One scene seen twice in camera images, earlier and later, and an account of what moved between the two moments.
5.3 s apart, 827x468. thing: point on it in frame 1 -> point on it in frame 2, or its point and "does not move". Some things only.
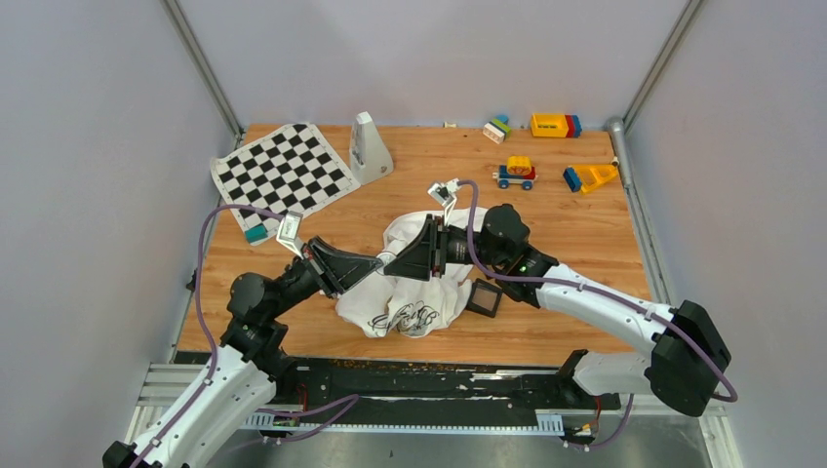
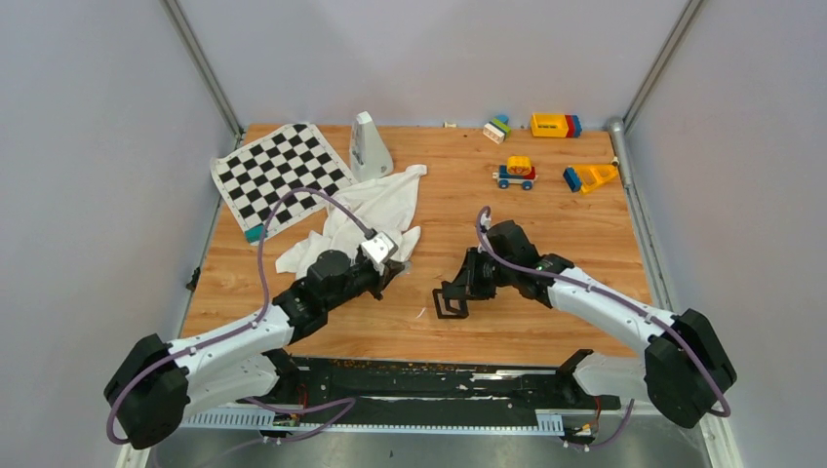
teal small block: x=256 y=233 does not move
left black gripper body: x=326 y=282 -> x=374 y=280
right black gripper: x=421 y=255 -> x=466 y=284
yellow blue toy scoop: x=582 y=177 does not move
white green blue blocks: x=497 y=130 does not move
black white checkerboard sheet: x=289 y=170 does not move
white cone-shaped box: x=370 y=157 does not move
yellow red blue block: x=555 y=125 does not move
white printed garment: x=384 y=304 -> x=385 y=205
